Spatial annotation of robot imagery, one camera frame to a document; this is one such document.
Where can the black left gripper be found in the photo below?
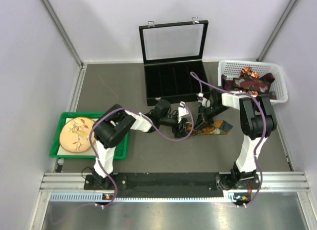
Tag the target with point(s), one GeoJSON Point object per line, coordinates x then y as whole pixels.
{"type": "Point", "coordinates": [182, 131]}

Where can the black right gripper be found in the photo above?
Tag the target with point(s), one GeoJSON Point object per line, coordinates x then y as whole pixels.
{"type": "Point", "coordinates": [203, 119]}

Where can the orange blue leaf-pattern tie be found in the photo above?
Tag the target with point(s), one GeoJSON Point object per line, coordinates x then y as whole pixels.
{"type": "Point", "coordinates": [220, 127]}

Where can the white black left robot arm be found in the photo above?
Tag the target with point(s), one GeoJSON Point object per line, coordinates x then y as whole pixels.
{"type": "Point", "coordinates": [109, 130]}

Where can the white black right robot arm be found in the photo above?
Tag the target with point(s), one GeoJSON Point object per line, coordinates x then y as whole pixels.
{"type": "Point", "coordinates": [257, 121]}

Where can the white perforated plastic basket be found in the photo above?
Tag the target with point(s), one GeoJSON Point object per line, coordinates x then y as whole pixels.
{"type": "Point", "coordinates": [232, 69]}

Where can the red floral rolled tie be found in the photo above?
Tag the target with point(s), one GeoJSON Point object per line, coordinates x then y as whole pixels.
{"type": "Point", "coordinates": [248, 71]}

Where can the dark red patterned tie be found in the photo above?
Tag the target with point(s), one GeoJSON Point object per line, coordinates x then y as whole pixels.
{"type": "Point", "coordinates": [250, 85]}

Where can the black glass-lid storage case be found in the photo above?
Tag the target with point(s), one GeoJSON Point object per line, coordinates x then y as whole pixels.
{"type": "Point", "coordinates": [170, 53]}

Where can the round beige painted plate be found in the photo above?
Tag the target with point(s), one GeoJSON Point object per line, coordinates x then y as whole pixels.
{"type": "Point", "coordinates": [76, 134]}

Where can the green plastic tray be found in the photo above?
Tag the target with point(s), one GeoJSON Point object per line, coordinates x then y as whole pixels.
{"type": "Point", "coordinates": [56, 151]}

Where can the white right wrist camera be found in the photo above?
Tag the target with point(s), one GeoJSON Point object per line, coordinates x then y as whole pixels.
{"type": "Point", "coordinates": [202, 100]}

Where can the grey slotted cable duct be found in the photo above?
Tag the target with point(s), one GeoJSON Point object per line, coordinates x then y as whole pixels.
{"type": "Point", "coordinates": [104, 197]}

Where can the aluminium frame rail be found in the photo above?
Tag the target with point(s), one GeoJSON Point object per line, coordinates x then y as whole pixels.
{"type": "Point", "coordinates": [272, 182]}

